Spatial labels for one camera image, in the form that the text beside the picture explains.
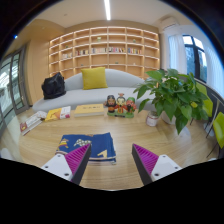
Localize yellow and orange book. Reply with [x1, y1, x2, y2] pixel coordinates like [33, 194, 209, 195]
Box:
[44, 105, 72, 122]

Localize wooden wall shelf unit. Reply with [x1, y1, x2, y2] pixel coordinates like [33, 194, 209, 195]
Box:
[48, 26, 161, 80]

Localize plain yellow book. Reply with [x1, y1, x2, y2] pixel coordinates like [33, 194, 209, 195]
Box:
[73, 103, 106, 118]

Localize window with white curtain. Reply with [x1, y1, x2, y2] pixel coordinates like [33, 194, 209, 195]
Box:
[168, 33, 209, 84]

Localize white chair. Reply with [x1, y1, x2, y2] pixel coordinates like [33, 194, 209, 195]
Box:
[0, 146, 18, 161]

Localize grey curved sofa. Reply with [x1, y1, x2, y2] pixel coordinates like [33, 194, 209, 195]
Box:
[32, 68, 156, 114]

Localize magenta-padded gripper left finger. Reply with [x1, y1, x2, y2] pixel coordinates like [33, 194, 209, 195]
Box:
[40, 143, 92, 186]

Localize green potted plant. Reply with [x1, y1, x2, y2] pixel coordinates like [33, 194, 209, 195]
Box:
[133, 68, 209, 135]

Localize yellow cushion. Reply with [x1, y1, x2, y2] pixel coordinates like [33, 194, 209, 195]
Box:
[80, 66, 109, 91]

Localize small patterned white pouch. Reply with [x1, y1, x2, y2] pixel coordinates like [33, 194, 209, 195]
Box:
[33, 110, 48, 120]

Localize red and white book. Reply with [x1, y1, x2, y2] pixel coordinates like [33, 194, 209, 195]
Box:
[19, 114, 43, 136]

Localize grey-framed glass door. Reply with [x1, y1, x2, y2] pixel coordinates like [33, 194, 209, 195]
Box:
[0, 46, 31, 134]

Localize long ceiling light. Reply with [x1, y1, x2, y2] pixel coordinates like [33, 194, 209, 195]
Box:
[103, 0, 112, 21]

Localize green chair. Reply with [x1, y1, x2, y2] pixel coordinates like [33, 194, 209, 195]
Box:
[206, 111, 224, 158]
[194, 81, 215, 129]

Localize small white jar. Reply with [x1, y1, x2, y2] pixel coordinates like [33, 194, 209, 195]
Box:
[145, 110, 160, 128]

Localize black bag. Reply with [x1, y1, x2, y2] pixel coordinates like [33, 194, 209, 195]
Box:
[41, 71, 67, 100]

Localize colourful three-figure figurine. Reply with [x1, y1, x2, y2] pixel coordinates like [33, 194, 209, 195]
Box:
[105, 92, 138, 119]

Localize blue animal-print towel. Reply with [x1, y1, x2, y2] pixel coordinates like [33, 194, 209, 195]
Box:
[54, 132, 117, 165]

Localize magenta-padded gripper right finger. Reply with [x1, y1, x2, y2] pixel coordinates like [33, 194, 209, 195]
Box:
[131, 143, 183, 186]

